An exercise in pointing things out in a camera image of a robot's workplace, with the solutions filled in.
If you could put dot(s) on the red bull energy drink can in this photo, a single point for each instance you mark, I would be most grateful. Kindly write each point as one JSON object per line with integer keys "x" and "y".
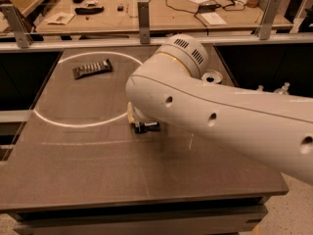
{"x": 212, "y": 76}

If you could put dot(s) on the metal guard rail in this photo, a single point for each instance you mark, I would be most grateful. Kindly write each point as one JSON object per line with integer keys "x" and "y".
{"x": 45, "y": 46}

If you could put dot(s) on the small black block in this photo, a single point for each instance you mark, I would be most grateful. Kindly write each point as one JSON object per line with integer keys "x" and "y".
{"x": 120, "y": 8}

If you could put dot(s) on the metal post bracket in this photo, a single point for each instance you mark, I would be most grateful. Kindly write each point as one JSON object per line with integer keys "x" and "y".
{"x": 264, "y": 30}
{"x": 15, "y": 22}
{"x": 144, "y": 21}

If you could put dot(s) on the white paper card left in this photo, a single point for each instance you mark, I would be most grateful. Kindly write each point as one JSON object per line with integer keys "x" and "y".
{"x": 60, "y": 18}

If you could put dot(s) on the clear plastic bottle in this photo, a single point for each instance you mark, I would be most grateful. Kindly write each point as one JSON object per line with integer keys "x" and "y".
{"x": 284, "y": 90}

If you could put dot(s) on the dark brown snack bar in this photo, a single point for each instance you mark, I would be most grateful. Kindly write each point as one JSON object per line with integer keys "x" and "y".
{"x": 92, "y": 69}

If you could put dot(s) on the left metal post bracket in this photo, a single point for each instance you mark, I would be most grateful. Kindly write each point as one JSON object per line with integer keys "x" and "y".
{"x": 15, "y": 22}

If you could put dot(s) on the right metal post bracket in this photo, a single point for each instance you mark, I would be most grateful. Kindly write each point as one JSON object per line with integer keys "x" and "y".
{"x": 264, "y": 30}

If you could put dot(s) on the white paper sheet right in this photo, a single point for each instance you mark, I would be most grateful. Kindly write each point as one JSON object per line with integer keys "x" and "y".
{"x": 213, "y": 18}

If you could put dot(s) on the wooden background workbench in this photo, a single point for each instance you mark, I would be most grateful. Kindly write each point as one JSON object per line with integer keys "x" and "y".
{"x": 165, "y": 16}

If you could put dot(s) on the black power adapter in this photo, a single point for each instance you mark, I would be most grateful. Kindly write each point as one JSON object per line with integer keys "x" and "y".
{"x": 207, "y": 8}

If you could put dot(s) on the middle metal post bracket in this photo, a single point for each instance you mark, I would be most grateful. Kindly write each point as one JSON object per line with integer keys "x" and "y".
{"x": 144, "y": 21}

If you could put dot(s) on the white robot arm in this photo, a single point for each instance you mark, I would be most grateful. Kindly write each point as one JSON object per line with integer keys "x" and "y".
{"x": 274, "y": 129}

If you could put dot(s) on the blue rxbar blueberry wrapper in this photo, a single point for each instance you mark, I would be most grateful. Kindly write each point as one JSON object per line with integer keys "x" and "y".
{"x": 143, "y": 127}

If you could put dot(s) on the black flat tool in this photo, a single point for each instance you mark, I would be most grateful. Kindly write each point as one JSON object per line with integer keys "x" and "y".
{"x": 89, "y": 11}

